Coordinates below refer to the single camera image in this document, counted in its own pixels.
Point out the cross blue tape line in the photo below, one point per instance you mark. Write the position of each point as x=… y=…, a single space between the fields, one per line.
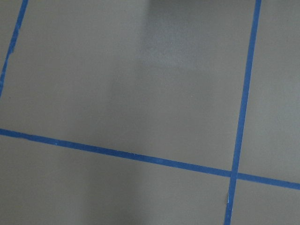
x=149 y=159

